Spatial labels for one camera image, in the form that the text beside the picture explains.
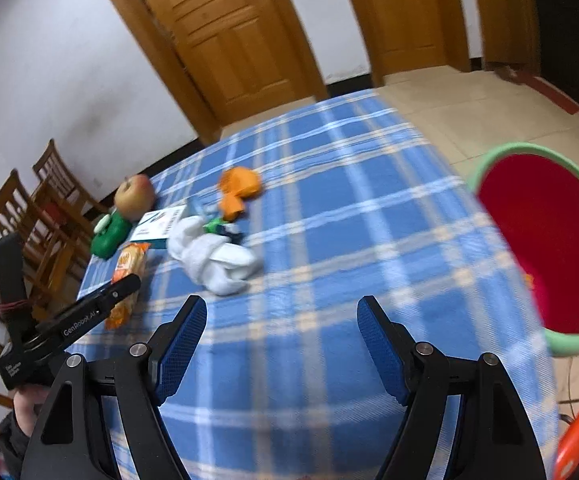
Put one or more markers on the leaning wooden board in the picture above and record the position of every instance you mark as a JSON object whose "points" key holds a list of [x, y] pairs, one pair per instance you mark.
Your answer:
{"points": [[504, 25]]}

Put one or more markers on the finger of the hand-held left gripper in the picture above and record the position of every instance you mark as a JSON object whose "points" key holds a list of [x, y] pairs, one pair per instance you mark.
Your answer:
{"points": [[94, 310]]}

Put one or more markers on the blue plaid tablecloth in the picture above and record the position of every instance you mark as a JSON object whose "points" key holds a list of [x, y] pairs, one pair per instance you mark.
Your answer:
{"points": [[319, 260]]}

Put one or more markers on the red yellow apple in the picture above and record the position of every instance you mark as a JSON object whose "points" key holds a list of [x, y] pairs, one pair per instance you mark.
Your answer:
{"points": [[133, 195]]}

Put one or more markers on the green pumpkin-shaped toy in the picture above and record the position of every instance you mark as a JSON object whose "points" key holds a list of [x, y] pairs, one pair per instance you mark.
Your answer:
{"points": [[108, 242]]}

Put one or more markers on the white and teal box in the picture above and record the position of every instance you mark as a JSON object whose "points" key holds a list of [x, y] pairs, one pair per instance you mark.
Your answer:
{"points": [[159, 222]]}

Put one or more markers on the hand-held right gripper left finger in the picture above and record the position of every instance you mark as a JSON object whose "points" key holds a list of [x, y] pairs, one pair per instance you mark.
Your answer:
{"points": [[182, 350]]}

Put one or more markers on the red doormat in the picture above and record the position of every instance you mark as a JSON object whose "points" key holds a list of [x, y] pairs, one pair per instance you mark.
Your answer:
{"points": [[554, 95]]}

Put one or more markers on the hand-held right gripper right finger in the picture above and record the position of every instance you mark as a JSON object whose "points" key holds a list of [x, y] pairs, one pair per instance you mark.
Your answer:
{"points": [[382, 350]]}

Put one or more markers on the arched-panel wooden door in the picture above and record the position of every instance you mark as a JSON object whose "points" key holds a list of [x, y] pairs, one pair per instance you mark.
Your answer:
{"points": [[229, 35]]}

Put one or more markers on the orange snack packet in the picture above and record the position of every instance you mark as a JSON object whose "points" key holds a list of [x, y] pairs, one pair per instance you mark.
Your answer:
{"points": [[129, 265]]}

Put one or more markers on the person's left hand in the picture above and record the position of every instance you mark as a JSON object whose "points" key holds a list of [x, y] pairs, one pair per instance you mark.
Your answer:
{"points": [[27, 410]]}

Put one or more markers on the small dark blue scrap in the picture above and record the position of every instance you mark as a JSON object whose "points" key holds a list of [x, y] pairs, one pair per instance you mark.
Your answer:
{"points": [[233, 233]]}

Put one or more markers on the white sock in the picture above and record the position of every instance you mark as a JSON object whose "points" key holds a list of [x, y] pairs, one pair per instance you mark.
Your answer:
{"points": [[214, 260]]}

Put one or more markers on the red bucket with green rim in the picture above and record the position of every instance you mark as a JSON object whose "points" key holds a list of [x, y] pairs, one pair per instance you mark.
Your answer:
{"points": [[544, 240]]}

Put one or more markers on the small green plastic scrap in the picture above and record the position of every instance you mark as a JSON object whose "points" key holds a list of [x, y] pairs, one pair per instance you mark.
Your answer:
{"points": [[213, 225]]}

